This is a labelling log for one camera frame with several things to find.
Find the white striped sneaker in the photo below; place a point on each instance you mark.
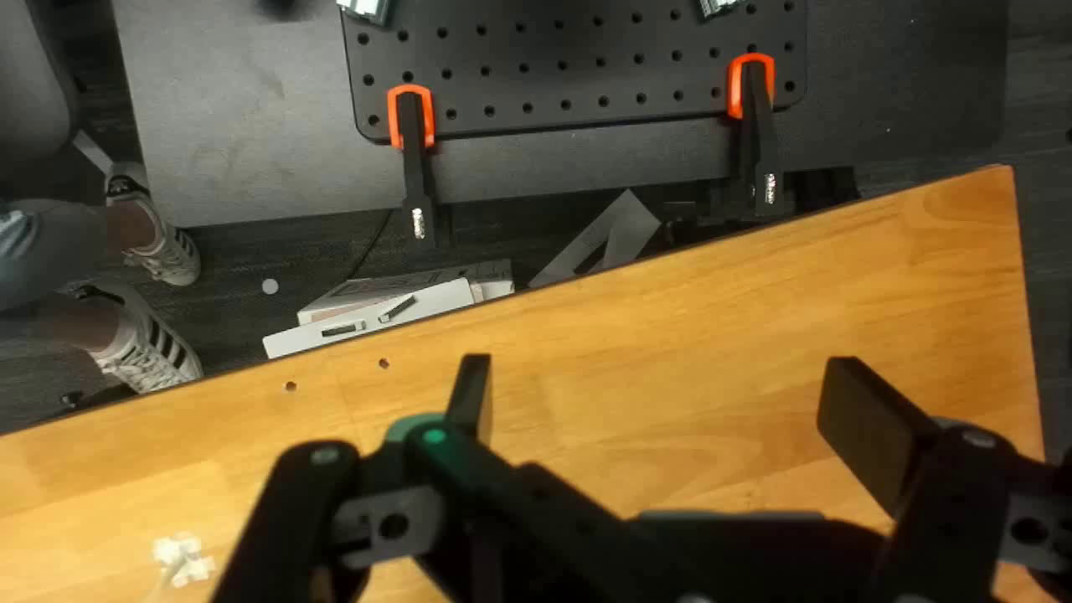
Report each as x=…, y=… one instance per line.
x=152, y=352
x=170, y=256

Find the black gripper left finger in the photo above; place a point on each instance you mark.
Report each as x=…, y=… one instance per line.
x=302, y=514

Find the grey triangular metal bracket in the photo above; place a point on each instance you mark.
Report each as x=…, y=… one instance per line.
x=606, y=237

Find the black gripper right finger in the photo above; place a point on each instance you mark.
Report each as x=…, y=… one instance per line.
x=958, y=503

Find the dark grey robot base platform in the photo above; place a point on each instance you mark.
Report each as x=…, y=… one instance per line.
x=223, y=135

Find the white metal bracket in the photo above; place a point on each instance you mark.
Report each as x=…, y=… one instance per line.
x=381, y=317

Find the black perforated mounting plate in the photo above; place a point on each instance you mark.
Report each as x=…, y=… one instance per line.
x=580, y=67

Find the orange black bar clamp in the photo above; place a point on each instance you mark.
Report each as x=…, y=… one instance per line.
x=420, y=190
x=757, y=168

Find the seated person blue jeans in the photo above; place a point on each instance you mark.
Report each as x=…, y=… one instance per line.
x=38, y=254

